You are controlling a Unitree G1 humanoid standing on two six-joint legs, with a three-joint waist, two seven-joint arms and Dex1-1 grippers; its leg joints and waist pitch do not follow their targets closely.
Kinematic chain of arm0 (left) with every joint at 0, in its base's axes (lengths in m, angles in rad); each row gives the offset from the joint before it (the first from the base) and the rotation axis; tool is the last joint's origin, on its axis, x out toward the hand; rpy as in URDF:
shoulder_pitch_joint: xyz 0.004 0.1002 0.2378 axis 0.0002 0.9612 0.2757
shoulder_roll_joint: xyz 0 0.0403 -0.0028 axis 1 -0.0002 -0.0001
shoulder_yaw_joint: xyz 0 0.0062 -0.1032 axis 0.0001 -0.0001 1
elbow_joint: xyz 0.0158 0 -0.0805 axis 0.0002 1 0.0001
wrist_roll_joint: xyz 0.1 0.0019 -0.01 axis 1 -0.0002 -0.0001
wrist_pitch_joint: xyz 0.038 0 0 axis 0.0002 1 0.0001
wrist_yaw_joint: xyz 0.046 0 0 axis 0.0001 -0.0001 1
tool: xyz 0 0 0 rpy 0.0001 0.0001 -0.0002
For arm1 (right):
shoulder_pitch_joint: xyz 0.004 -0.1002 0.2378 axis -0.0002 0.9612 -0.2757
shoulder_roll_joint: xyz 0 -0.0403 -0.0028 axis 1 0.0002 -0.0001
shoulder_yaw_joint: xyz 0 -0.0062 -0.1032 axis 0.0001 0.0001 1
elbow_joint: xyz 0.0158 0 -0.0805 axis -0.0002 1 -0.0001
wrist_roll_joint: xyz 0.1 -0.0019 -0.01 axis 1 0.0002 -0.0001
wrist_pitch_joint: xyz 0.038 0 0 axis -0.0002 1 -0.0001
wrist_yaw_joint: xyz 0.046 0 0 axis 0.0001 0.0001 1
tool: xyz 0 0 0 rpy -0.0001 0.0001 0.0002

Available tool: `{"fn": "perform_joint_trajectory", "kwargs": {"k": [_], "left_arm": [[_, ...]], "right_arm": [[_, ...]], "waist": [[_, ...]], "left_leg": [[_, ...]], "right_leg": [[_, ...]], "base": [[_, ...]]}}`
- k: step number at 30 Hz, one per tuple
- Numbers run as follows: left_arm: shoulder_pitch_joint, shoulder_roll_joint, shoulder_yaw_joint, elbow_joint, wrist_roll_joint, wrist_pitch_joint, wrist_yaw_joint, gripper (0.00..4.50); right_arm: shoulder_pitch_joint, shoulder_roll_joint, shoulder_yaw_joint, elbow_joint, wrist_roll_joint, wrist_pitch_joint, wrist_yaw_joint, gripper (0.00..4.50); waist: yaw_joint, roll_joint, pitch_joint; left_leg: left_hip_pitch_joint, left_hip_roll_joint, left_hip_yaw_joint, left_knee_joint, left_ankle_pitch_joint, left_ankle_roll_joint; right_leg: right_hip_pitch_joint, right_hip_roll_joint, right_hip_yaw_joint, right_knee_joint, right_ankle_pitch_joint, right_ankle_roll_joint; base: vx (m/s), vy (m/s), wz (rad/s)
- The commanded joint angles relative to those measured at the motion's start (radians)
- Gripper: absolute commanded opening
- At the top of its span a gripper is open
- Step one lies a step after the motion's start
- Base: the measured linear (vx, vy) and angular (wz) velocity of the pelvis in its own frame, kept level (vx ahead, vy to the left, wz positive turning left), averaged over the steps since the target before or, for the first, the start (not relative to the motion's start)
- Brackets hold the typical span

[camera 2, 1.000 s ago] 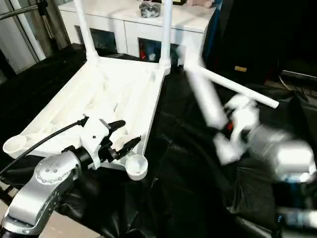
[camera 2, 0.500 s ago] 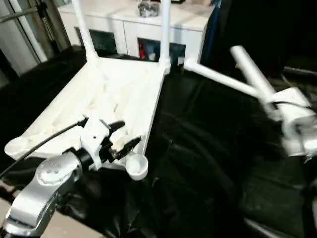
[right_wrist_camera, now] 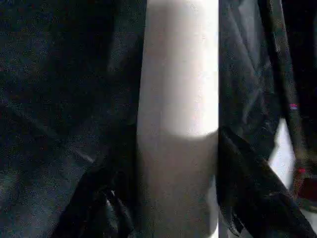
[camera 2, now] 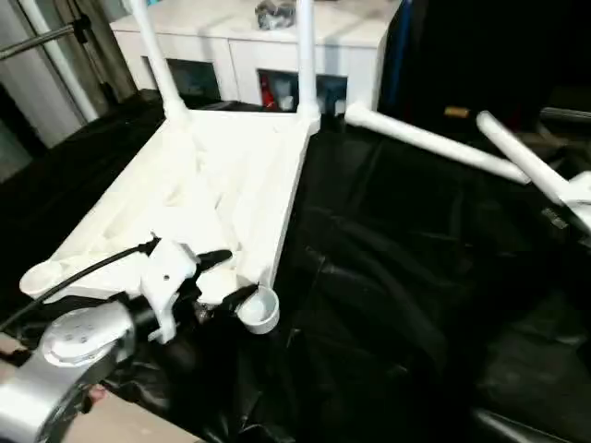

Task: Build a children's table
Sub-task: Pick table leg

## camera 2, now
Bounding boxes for white plastic table top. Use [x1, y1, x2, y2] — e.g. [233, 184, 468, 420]
[18, 103, 323, 336]

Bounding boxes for black plastic mat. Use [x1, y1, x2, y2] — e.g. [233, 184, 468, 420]
[0, 90, 591, 443]

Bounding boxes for black tall cabinet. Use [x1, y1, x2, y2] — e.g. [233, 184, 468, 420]
[379, 0, 591, 130]

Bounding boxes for black flat device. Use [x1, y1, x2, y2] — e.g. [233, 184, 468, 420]
[539, 105, 591, 127]

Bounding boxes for grey curtain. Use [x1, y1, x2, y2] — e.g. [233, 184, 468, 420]
[46, 0, 139, 107]

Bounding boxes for grey metal pole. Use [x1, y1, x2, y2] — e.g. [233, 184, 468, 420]
[0, 22, 91, 64]

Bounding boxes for grey bundle on cabinet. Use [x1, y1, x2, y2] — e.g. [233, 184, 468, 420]
[254, 0, 299, 31]

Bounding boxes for white cabinet with glass doors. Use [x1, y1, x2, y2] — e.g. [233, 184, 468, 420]
[111, 0, 404, 114]

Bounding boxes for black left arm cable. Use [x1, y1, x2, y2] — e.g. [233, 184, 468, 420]
[0, 240, 160, 331]

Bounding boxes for white plastic table leg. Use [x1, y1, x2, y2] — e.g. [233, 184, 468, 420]
[343, 102, 530, 185]
[293, 0, 323, 132]
[475, 110, 591, 217]
[128, 0, 191, 123]

